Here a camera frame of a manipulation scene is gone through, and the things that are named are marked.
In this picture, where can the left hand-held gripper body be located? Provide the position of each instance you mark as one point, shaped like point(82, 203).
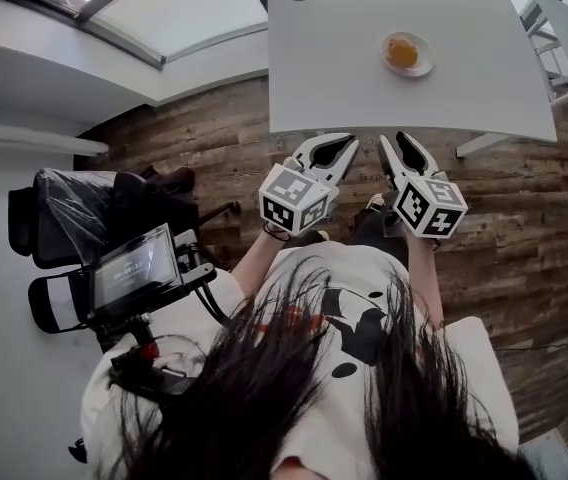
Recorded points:
point(289, 198)

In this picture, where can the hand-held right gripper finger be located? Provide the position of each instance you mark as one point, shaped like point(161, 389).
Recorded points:
point(393, 168)
point(426, 160)

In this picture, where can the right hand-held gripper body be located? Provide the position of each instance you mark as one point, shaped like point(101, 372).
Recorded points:
point(429, 208)

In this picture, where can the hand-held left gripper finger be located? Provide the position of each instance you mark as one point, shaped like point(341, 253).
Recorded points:
point(306, 150)
point(341, 168)

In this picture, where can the small white plate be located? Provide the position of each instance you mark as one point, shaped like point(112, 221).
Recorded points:
point(426, 60)

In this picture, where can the person's left forearm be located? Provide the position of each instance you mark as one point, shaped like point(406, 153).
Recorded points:
point(256, 268)

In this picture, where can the person's right forearm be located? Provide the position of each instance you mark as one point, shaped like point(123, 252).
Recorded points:
point(424, 278)

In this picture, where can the black wrist band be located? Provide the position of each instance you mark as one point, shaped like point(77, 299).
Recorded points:
point(276, 230)

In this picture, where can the person's right white shoe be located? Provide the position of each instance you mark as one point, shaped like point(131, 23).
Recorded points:
point(375, 202)

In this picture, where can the person's white shoe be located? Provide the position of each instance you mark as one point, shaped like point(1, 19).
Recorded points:
point(375, 202)
point(321, 235)

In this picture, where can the person's left white shoe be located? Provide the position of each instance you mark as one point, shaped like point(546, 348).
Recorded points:
point(321, 235)

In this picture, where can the person's black trousers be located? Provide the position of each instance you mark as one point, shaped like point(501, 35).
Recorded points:
point(369, 228)

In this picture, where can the white curved table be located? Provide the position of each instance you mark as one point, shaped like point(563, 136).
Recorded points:
point(324, 68)

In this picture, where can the black jacket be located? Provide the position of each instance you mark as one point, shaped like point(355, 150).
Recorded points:
point(159, 193)

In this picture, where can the dark-framed window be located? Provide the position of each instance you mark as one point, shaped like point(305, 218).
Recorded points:
point(174, 8)

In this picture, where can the white printed t-shirt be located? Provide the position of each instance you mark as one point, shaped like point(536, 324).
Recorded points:
point(314, 418)

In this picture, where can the black plastic-wrapped office chair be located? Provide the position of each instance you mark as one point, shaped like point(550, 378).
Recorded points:
point(59, 218)

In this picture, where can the black and white folding chair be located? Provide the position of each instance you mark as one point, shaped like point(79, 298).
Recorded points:
point(56, 303)

